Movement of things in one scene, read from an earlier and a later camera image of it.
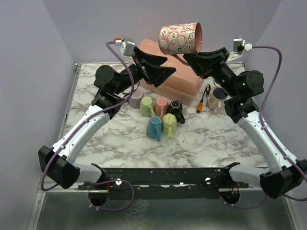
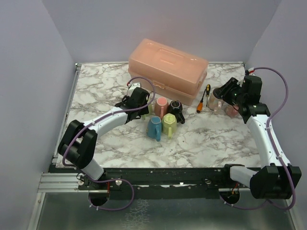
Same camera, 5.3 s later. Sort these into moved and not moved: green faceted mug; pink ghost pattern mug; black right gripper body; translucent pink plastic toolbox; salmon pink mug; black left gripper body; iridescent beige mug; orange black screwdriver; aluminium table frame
Moved: black right gripper body; pink ghost pattern mug; black left gripper body
Not moved: aluminium table frame; salmon pink mug; green faceted mug; orange black screwdriver; iridescent beige mug; translucent pink plastic toolbox
